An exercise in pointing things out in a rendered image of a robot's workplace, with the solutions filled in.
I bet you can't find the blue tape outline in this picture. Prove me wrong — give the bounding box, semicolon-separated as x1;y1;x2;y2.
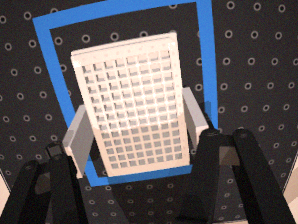
32;0;218;187

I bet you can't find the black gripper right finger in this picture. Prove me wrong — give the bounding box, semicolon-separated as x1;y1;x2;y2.
173;87;296;224

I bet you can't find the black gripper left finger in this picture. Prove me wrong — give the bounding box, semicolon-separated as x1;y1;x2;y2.
0;104;94;224

